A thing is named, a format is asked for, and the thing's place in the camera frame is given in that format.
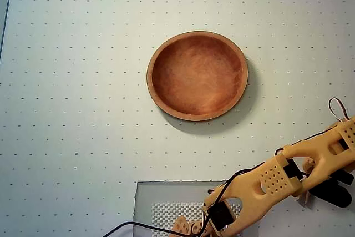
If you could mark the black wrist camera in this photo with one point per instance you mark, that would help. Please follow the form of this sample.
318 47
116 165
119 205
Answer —
332 192

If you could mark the tan perforated robot base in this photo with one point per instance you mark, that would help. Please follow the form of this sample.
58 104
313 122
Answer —
183 226

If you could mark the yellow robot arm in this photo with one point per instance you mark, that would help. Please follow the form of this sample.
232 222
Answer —
249 192

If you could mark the wooden clothespin with metal spring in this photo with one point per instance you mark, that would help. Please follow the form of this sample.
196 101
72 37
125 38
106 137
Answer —
305 196

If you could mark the grey metal base plate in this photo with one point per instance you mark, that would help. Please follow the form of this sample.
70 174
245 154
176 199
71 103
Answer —
166 191

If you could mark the white textured non-slip mat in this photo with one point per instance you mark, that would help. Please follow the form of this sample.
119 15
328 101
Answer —
166 214

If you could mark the brown wooden bowl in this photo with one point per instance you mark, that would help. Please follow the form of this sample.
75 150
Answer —
197 78

